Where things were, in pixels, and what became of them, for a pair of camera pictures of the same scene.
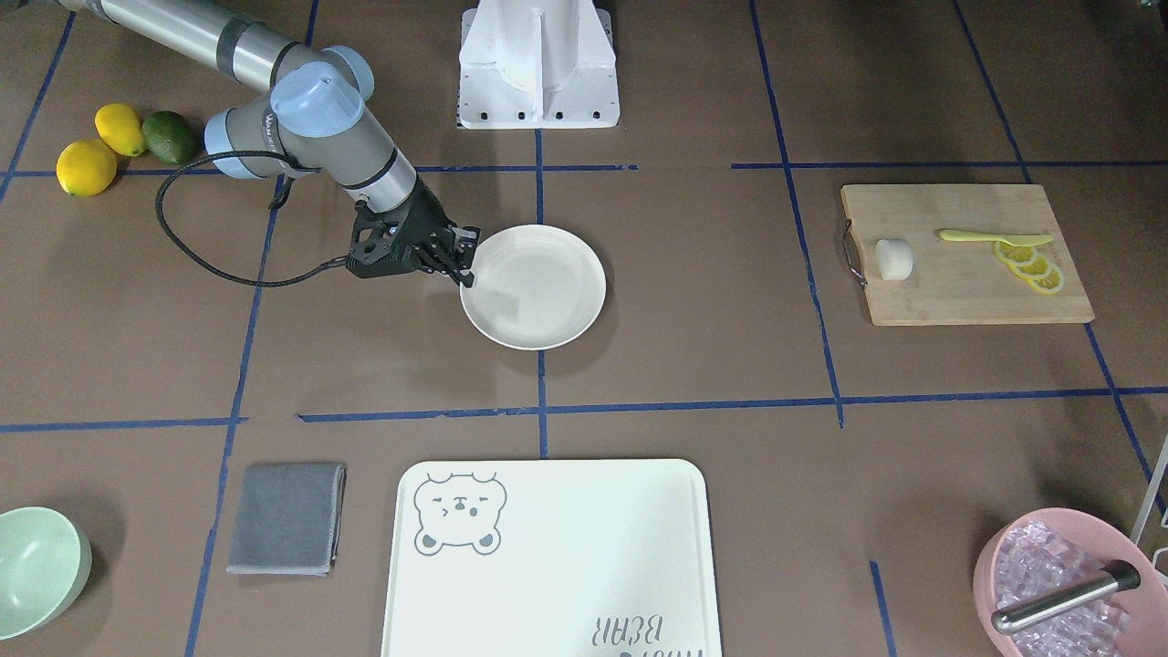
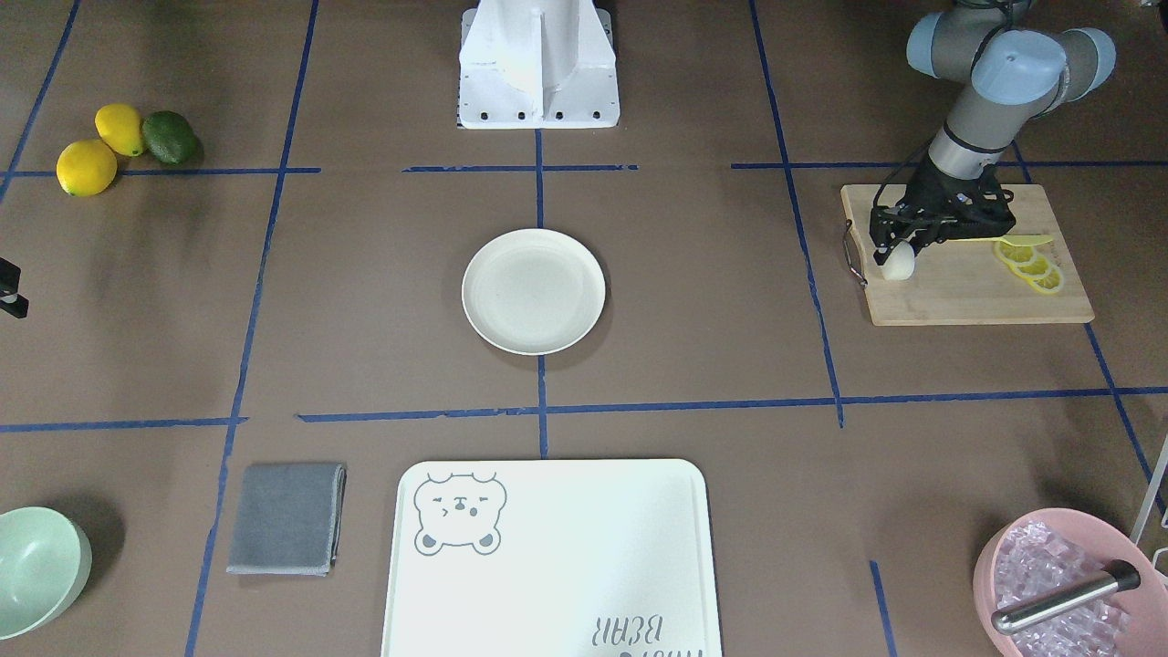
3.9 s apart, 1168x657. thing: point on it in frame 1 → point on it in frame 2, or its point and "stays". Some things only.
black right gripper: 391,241 → 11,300
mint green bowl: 46,559 stays
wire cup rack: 1146,504 stays
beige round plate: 535,287 stays
